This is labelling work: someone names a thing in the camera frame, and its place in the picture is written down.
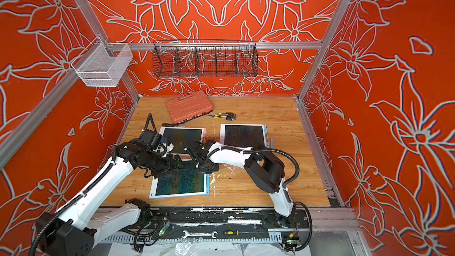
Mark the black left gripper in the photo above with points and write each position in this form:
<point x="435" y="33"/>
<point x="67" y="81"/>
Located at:
<point x="169" y="166"/>

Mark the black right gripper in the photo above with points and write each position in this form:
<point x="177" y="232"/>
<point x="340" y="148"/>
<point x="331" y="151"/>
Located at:
<point x="198" y="149"/>

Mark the blue framed front tablet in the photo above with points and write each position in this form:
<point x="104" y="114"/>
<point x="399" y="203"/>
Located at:
<point x="184" y="182"/>

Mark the blue framed tablet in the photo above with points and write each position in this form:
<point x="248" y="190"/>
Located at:
<point x="244" y="135"/>
<point x="184" y="182"/>

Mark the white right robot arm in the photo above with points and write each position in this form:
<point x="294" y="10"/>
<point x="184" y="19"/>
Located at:
<point x="270" y="169"/>

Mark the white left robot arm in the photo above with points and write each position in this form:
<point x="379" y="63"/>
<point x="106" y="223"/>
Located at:
<point x="72" y="230"/>

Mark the pink framed writing tablet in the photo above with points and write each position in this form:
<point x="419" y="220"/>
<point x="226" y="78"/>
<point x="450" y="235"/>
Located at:
<point x="176" y="135"/>

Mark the blue framed rear tablet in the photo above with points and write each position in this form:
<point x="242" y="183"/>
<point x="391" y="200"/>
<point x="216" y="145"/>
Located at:
<point x="244" y="135"/>

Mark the red plastic tool case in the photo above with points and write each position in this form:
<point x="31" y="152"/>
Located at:
<point x="189" y="107"/>

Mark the silver open-end wrench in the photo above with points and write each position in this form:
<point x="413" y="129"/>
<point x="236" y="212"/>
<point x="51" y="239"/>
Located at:
<point x="187" y="234"/>

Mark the black handled small screwdriver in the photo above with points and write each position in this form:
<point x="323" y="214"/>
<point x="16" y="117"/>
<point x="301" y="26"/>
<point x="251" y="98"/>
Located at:
<point x="172" y="125"/>

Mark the yellow handled screwdriver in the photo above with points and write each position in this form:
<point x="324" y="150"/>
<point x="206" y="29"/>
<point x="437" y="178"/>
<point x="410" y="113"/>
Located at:
<point x="237" y="233"/>

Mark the black wire wall basket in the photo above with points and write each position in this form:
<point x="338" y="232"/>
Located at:
<point x="205" y="59"/>

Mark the clear plastic wall bin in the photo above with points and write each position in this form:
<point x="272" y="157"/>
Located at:
<point x="101" y="66"/>

